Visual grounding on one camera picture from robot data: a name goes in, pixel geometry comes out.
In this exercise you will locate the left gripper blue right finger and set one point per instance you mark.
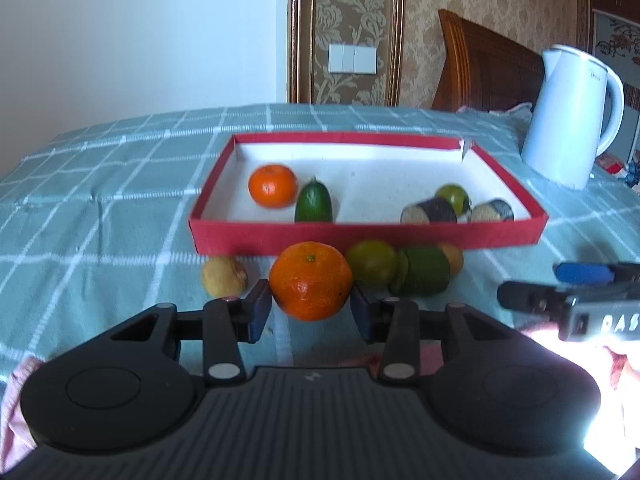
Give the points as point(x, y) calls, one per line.
point(391, 321)

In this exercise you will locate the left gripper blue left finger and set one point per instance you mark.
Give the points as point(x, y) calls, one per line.
point(226, 322)

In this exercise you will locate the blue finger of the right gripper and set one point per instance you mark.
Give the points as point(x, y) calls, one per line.
point(534, 298)
point(590, 273)

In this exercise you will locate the small brown longan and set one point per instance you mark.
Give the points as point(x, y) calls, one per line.
point(454, 256)

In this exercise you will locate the orange mandarin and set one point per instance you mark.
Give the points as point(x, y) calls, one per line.
point(310, 281)
point(273, 186)

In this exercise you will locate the dark sushi roll piece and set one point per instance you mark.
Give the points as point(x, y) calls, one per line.
point(434, 210)

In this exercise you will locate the yellow-green lime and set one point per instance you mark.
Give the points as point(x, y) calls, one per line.
point(456, 197)

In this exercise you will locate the small green cucumber piece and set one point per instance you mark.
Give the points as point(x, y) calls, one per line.
point(314, 203)

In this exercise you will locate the tan round fruit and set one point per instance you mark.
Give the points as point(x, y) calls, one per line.
point(223, 276)

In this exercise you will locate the green cucumber chunk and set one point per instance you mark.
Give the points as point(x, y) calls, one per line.
point(421, 271)

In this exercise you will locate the green-yellow citrus fruit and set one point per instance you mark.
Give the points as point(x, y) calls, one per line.
point(374, 262)

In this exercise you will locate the white electric kettle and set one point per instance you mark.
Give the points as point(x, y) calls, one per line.
point(576, 117)

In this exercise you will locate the red shallow cardboard box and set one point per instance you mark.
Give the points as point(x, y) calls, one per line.
point(371, 178)

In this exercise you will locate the green plaid bedsheet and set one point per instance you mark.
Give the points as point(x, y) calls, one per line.
point(94, 225)

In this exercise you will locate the pink towel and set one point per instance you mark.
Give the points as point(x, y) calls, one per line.
point(16, 440)

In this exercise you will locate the white wall switch panel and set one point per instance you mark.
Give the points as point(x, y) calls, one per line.
point(349, 59)

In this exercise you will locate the gold wallpaper frame trim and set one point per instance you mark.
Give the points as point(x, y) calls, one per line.
point(316, 27)

